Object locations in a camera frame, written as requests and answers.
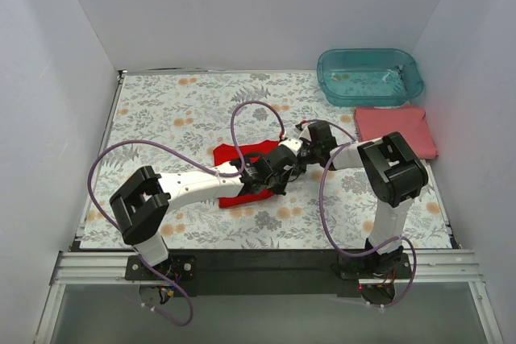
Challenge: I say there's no red t shirt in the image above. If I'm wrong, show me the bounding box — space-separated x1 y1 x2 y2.
213 140 279 209

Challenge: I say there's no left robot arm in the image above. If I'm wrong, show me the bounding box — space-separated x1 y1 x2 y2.
110 139 302 280

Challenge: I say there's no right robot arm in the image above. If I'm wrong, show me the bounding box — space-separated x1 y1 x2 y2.
296 119 428 279

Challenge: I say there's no floral tablecloth mat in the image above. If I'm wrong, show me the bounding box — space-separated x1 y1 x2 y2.
78 72 460 251

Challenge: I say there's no teal plastic bin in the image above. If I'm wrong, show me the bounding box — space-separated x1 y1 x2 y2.
316 48 424 107

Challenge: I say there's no folded pink t shirt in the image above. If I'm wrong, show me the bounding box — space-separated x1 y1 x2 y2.
354 105 439 160

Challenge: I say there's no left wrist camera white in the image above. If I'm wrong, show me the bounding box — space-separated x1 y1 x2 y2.
279 138 303 155

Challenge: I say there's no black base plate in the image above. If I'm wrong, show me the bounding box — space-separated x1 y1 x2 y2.
124 249 412 299

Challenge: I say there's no aluminium frame rail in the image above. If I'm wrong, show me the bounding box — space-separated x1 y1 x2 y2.
52 250 483 286

